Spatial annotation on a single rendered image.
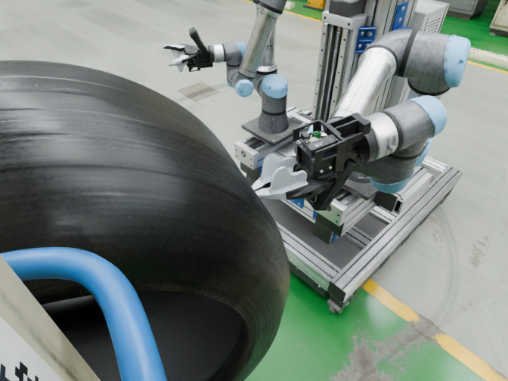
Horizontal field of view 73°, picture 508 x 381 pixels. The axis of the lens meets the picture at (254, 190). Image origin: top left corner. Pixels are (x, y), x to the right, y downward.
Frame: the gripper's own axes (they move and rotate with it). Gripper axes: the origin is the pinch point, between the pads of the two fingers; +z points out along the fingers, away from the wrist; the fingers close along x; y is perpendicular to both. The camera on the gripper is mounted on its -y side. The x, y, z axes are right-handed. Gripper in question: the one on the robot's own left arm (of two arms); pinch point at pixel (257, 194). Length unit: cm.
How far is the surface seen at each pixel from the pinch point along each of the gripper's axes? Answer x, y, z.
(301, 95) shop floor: -235, -142, -144
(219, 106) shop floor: -249, -132, -63
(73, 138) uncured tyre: 10.7, 25.0, 17.9
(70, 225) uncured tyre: 16.8, 22.3, 19.8
